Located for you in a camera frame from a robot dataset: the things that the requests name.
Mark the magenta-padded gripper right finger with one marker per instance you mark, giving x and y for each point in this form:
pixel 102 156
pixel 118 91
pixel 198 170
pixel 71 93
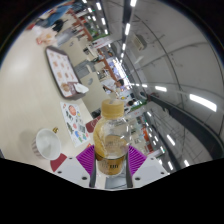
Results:
pixel 137 160

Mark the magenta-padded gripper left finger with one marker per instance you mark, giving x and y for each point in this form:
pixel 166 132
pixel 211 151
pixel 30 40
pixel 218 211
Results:
pixel 85 160

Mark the clear bottle with yellow drink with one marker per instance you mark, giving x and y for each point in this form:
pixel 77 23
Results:
pixel 111 133

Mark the colourful printed leaflet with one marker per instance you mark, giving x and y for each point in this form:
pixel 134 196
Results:
pixel 75 123

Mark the white ribbed cup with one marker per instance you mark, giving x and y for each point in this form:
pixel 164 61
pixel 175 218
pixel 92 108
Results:
pixel 48 143

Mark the white napkin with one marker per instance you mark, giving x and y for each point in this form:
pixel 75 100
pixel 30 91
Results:
pixel 81 88

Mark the ceiling strip lights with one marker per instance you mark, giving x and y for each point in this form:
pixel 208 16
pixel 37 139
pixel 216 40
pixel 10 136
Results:
pixel 203 102

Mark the brown food tray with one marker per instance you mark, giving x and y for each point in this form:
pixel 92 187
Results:
pixel 61 71

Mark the ceiling air conditioner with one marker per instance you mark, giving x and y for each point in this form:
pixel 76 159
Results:
pixel 140 41

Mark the black backpack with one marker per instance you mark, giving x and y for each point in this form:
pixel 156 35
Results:
pixel 60 25

